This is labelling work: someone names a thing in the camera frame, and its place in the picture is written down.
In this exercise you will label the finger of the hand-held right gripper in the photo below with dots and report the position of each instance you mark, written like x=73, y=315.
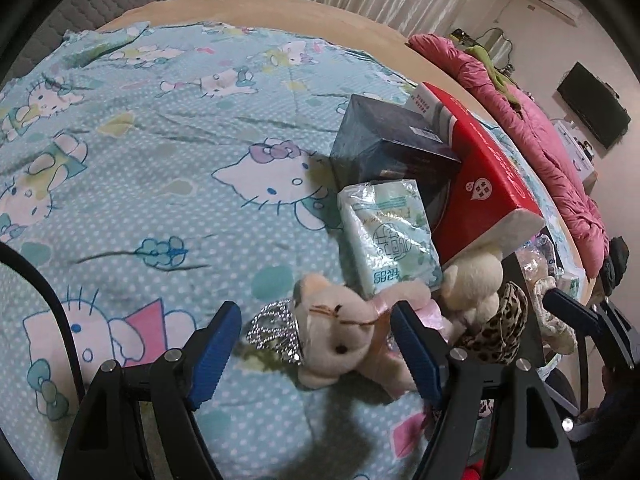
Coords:
x=570, y=310
x=622, y=340

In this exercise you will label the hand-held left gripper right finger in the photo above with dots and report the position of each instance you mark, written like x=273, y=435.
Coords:
x=417, y=355

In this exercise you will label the pink quilt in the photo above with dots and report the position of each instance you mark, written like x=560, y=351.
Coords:
x=550, y=160

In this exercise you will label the clear plastic packet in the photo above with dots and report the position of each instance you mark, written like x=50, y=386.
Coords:
x=540, y=255

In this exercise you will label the small cream plush bear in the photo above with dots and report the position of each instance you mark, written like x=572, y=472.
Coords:
x=472, y=280

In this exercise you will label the white air conditioner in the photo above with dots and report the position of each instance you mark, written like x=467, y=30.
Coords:
x=552, y=2

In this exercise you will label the red tissue box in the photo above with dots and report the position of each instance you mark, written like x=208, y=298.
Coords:
x=480, y=170

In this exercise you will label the cartoon cat printed bedsheet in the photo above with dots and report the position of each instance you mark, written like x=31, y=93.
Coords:
x=150, y=185

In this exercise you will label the grey quilted headboard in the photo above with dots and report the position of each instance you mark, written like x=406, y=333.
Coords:
x=75, y=5

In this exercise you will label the wavy wall mirror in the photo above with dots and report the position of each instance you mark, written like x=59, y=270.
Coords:
x=492, y=40

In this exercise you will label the green tissue pack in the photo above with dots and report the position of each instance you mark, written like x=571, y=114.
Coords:
x=390, y=240

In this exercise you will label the black box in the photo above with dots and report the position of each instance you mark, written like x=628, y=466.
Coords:
x=420, y=165

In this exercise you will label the beige bed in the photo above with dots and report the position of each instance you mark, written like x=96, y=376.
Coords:
x=300, y=10

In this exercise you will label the leopard print plush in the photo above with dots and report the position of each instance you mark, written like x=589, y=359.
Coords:
x=505, y=320

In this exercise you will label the cream plush bear with crown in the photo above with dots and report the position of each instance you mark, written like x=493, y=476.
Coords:
x=340, y=330

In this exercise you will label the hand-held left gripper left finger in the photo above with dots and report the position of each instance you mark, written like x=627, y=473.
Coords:
x=215, y=355

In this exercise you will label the navy blue box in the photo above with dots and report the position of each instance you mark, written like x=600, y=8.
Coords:
x=370, y=130

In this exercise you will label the green cloth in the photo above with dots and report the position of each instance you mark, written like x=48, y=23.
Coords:
x=495, y=72

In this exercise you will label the black wall television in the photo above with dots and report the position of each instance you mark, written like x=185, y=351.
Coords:
x=595, y=105

